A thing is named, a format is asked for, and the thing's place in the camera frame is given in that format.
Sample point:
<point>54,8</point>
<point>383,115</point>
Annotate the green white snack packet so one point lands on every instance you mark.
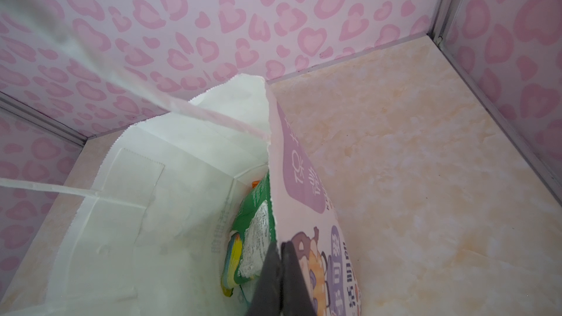
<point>252,232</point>

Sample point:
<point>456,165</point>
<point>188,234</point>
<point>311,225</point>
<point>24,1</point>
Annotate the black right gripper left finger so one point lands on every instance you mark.
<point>267,296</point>

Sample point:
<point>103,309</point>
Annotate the white printed paper bag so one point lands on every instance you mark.
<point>151,234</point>

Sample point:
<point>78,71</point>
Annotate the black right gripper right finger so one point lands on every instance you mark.
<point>295,296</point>

